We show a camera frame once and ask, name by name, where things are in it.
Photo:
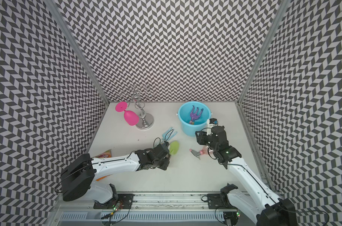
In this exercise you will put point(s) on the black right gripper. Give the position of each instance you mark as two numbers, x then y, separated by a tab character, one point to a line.
202	135

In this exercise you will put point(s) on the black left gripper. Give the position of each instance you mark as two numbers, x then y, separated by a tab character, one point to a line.
167	163

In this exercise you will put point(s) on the green toy trowel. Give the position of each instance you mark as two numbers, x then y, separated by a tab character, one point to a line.
174	147

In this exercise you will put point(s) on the purple toy rake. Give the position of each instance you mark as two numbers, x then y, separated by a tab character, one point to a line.
195	114

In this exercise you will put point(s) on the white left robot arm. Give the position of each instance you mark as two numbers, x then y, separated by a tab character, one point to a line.
82	177

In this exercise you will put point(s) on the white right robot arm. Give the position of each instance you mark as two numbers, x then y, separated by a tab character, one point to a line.
263	206

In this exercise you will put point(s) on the light blue toy rake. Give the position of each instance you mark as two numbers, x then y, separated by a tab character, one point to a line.
169	134

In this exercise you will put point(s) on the pink plastic wine glass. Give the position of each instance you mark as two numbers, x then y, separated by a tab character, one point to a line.
130	117

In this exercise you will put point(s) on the colourful snack packet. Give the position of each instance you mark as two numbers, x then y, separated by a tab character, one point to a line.
105	155

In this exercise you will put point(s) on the turquoise plastic bucket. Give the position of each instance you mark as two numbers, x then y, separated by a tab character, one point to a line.
184	117

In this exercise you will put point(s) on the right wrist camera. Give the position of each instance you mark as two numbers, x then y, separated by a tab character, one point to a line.
212	122

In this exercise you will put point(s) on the chrome wire stand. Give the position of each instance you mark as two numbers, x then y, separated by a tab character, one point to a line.
133	93

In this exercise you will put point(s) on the aluminium corner post right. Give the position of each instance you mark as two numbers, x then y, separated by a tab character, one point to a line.
264	48

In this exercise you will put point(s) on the aluminium corner post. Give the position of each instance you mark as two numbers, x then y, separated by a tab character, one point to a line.
71	40
264	48

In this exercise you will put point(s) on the aluminium corner post left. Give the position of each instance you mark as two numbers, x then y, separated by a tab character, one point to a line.
71	40

